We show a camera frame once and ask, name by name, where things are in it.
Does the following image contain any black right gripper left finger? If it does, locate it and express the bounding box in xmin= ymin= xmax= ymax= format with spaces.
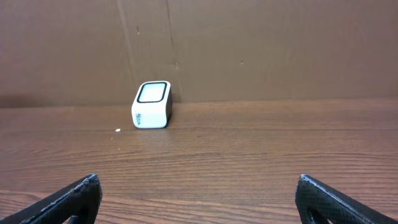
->
xmin=1 ymin=173 xmax=102 ymax=224

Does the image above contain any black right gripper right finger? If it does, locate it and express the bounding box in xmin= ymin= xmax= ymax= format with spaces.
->
xmin=295 ymin=174 xmax=397 ymax=224

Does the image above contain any white barcode scanner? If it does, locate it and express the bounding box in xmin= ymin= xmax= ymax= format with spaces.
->
xmin=131 ymin=81 xmax=173 ymax=129

